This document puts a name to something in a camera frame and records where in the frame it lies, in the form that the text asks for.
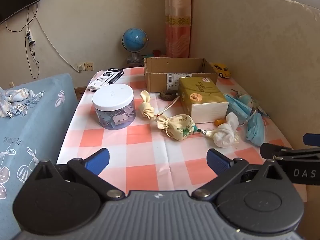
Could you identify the white wall socket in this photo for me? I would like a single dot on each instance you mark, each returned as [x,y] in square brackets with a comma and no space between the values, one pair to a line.
[80,67]

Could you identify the blue flower-print sofa cover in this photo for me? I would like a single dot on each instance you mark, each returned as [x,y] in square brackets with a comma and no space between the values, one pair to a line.
[37,135]

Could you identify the blue desk globe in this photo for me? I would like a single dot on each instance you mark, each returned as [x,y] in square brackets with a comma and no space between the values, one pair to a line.
[134,38]

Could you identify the brown cardboard box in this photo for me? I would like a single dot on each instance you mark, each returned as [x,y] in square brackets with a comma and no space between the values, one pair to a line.
[157,80]

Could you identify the blue white fringed scarf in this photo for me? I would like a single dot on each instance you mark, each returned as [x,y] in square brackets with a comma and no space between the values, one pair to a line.
[17,100]

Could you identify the black and white carton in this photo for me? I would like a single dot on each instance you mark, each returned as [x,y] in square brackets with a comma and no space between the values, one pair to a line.
[107,78]

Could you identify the yellow toy car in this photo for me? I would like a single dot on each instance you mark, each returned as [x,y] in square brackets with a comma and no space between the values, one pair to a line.
[221,69]

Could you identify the white wall power strip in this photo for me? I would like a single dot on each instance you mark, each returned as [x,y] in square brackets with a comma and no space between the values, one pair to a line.
[30,37]

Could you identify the white knotted cloth pouch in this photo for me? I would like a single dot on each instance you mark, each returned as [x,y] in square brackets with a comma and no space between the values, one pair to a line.
[226,132]

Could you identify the gold wrapped tissue pack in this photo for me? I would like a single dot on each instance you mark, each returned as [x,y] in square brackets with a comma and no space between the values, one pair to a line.
[200,95]

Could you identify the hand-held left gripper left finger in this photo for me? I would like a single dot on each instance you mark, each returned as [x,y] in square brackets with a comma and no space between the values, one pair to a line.
[98,160]

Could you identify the beige cardboard panel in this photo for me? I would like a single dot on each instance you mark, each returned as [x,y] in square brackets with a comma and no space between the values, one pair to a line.
[262,55]

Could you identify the embroidered cream sachet pouch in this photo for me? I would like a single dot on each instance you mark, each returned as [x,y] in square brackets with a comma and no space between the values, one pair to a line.
[178,127]

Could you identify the small orange cap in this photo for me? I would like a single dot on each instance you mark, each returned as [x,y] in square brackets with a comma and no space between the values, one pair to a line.
[219,122]

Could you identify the blue face mask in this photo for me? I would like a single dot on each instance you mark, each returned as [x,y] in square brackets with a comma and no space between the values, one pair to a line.
[255,131]
[236,106]

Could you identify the cream knotted cloth pouch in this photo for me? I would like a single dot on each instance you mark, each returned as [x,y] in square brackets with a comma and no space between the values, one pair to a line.
[147,110]

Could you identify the small red toy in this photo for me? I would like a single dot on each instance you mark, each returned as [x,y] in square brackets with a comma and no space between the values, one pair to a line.
[157,53]

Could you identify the clear jar with white lid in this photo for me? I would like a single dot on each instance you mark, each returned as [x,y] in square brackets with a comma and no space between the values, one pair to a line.
[113,100]

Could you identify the pink patterned curtain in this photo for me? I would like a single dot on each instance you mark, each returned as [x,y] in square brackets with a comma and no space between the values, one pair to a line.
[178,17]

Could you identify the beige wall socket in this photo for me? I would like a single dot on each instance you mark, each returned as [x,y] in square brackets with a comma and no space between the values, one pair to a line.
[89,66]

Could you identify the pink white checked tablecloth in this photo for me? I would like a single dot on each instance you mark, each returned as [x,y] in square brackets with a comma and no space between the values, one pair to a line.
[150,155]

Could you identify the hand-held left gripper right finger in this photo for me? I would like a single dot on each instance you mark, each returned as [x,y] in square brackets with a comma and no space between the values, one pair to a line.
[217,160]

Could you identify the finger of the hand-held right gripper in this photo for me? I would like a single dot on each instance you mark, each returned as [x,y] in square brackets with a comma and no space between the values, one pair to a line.
[271,151]
[312,139]

